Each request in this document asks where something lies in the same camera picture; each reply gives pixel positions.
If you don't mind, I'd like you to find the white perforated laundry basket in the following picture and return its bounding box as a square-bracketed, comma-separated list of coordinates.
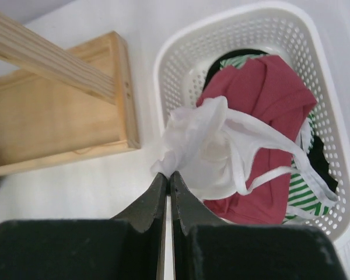
[153, 1, 350, 249]

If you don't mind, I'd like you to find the wooden clothes rack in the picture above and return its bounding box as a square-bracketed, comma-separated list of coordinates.
[0, 13, 140, 176]

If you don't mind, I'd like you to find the black garment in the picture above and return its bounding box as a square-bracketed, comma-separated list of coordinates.
[203, 49, 338, 193]

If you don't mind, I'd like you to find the green white striped garment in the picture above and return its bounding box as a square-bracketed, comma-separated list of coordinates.
[218, 55, 333, 224]

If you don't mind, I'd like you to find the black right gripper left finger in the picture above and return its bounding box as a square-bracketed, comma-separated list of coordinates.
[0, 174, 167, 279]

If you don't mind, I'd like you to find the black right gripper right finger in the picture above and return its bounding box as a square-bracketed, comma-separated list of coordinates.
[169, 171, 346, 279]

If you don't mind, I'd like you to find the red garment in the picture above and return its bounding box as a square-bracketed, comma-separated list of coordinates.
[195, 54, 318, 225]

